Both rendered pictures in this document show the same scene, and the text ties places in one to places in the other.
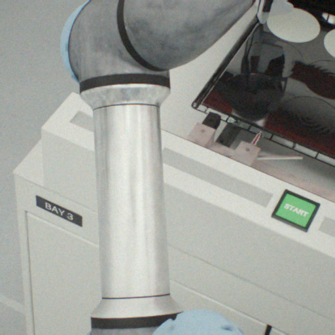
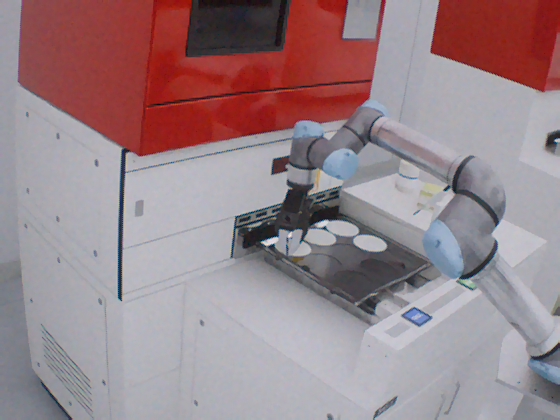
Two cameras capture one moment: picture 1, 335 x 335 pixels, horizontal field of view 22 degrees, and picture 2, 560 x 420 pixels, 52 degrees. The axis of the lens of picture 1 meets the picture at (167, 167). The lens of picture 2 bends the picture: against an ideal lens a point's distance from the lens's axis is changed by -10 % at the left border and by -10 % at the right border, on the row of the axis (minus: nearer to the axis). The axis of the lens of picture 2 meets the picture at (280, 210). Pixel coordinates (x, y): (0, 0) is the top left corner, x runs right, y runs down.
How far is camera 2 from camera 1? 154 cm
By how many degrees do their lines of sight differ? 59
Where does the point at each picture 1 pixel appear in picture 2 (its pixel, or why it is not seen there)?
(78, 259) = not seen: outside the picture
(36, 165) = (362, 397)
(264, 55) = (318, 265)
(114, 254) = (542, 314)
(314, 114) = (375, 267)
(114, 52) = (488, 232)
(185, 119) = (334, 325)
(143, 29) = (502, 205)
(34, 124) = not seen: outside the picture
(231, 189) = (452, 297)
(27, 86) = not seen: outside the picture
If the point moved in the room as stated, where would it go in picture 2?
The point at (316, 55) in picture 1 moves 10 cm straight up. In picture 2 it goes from (324, 249) to (331, 217)
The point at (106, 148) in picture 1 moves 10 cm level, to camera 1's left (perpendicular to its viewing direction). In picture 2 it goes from (509, 279) to (505, 301)
